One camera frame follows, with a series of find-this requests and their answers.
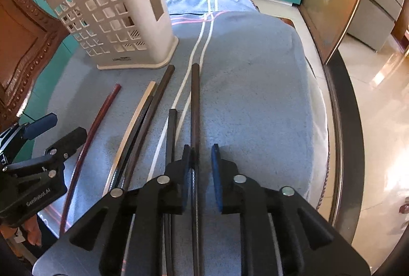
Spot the person's left hand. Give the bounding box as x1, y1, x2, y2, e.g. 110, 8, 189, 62
24, 217, 43, 246

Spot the black patterned chopstick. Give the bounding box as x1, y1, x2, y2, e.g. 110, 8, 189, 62
112, 99, 154, 192

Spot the red chopstick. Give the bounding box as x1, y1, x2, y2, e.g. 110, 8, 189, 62
59, 83, 122, 236

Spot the dark brown chopstick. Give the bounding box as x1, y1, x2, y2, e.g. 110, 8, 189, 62
122, 65, 176, 192
163, 108, 178, 276
190, 63, 202, 276

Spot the white plastic chopstick holder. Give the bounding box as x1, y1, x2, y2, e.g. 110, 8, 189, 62
45, 0, 179, 70

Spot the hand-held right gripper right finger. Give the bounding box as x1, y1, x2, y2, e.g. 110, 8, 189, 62
210, 144, 335, 276

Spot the carved wooden chair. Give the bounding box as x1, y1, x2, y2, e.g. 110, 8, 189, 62
0, 0, 74, 133

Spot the silver refrigerator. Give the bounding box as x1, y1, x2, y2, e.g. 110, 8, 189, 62
347, 0, 405, 51

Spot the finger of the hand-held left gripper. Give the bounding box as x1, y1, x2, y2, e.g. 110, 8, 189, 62
3, 127, 88, 180
0, 113, 59, 165

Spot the blue striped towel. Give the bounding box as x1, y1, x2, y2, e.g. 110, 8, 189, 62
32, 0, 330, 276

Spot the cream chopstick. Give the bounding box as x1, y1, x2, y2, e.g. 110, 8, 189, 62
102, 81, 157, 198

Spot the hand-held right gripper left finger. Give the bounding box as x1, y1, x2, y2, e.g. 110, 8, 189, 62
68, 145, 192, 276

